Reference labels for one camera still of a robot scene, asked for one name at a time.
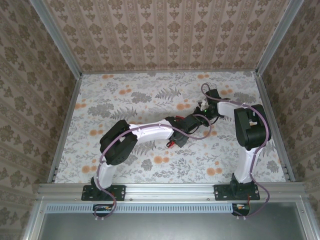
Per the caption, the grey metal panel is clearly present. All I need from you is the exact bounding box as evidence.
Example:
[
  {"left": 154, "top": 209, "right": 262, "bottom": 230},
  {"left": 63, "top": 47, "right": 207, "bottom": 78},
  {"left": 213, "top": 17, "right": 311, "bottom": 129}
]
[{"left": 37, "top": 201, "right": 308, "bottom": 240}]

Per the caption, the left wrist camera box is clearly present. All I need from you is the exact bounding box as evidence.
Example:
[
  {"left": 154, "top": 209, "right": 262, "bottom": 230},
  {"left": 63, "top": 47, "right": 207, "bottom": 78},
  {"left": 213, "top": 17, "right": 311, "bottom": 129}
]
[{"left": 184, "top": 113, "right": 201, "bottom": 130}]

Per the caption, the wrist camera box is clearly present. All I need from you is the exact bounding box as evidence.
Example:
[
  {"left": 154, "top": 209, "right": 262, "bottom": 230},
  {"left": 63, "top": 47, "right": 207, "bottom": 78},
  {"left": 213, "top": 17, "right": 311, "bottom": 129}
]
[
  {"left": 184, "top": 113, "right": 201, "bottom": 130},
  {"left": 197, "top": 88, "right": 223, "bottom": 109}
]

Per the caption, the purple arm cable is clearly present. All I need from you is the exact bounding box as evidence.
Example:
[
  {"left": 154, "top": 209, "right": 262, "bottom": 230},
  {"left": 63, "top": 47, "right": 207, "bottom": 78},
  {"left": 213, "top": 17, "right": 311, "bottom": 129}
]
[
  {"left": 93, "top": 113, "right": 213, "bottom": 223},
  {"left": 200, "top": 82, "right": 273, "bottom": 221}
]

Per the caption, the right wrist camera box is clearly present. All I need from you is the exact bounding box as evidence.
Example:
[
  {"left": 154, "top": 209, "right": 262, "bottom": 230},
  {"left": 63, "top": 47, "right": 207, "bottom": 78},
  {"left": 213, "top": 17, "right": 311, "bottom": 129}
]
[{"left": 197, "top": 88, "right": 223, "bottom": 109}]

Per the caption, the wide aluminium frame rail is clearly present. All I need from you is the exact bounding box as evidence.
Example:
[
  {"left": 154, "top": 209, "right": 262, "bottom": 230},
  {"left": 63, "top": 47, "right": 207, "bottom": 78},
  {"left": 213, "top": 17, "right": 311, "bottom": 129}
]
[{"left": 37, "top": 181, "right": 310, "bottom": 201}]

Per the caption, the grey slotted cable duct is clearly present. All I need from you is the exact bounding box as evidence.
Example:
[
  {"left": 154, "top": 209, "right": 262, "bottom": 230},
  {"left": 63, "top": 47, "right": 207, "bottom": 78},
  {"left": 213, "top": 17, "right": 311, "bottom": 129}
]
[{"left": 46, "top": 202, "right": 233, "bottom": 214}]

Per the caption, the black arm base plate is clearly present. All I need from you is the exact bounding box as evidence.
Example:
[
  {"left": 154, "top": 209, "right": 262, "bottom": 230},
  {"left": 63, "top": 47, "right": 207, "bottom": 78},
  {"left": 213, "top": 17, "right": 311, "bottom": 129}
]
[
  {"left": 81, "top": 184, "right": 126, "bottom": 202},
  {"left": 214, "top": 184, "right": 261, "bottom": 202}
]

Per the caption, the aluminium frame post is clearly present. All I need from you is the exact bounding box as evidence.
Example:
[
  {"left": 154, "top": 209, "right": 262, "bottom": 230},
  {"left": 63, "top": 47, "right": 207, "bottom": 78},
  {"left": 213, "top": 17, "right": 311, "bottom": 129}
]
[
  {"left": 22, "top": 197, "right": 50, "bottom": 240},
  {"left": 254, "top": 0, "right": 306, "bottom": 76},
  {"left": 297, "top": 199, "right": 320, "bottom": 240},
  {"left": 30, "top": 0, "right": 84, "bottom": 79}
]

